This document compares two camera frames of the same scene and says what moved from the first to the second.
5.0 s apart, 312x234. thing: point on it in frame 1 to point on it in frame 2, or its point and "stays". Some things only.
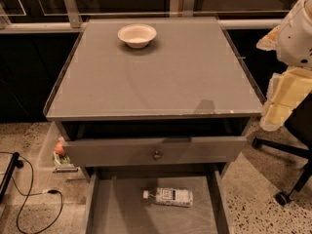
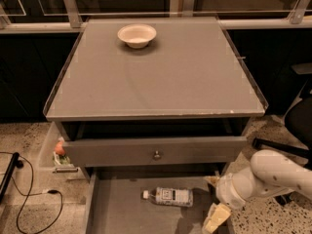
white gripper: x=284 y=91 to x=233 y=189
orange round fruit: x=58 y=148 stays
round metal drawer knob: x=157 y=156 stays
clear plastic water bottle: x=171 y=196 stays
